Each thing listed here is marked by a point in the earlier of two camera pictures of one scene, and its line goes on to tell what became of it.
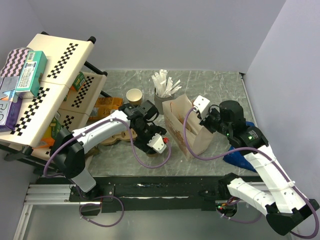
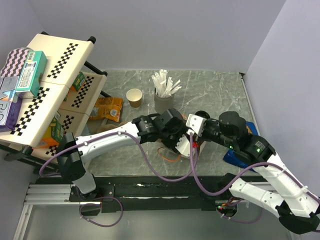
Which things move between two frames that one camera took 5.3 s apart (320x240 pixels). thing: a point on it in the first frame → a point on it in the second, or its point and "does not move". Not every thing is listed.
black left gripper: x=139 y=142 → x=182 y=129
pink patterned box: x=16 y=59 does not move
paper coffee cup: x=134 y=96 does not move
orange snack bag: x=105 y=106 does not move
